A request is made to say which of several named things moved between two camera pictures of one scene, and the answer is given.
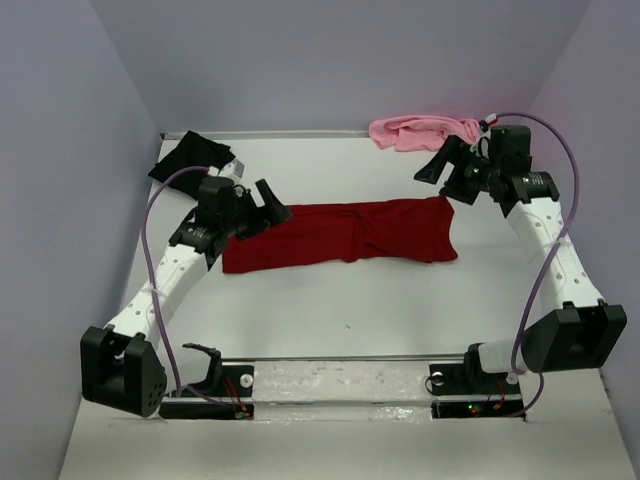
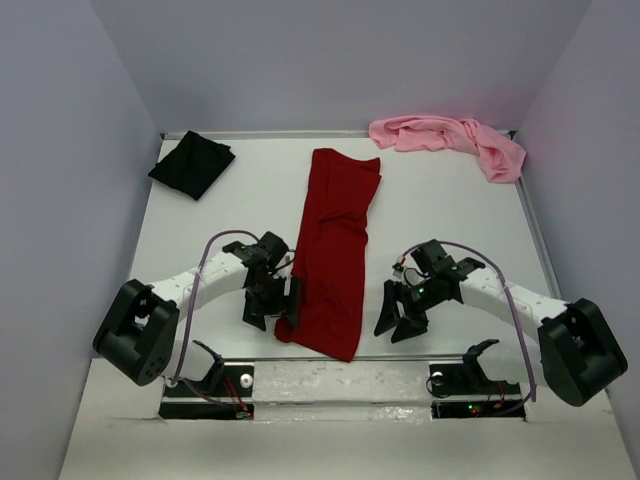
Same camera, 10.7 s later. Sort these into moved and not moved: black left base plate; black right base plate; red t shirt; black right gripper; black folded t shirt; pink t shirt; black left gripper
Moved: red t shirt; black right gripper; black left gripper
Not moved: black right base plate; black folded t shirt; pink t shirt; black left base plate
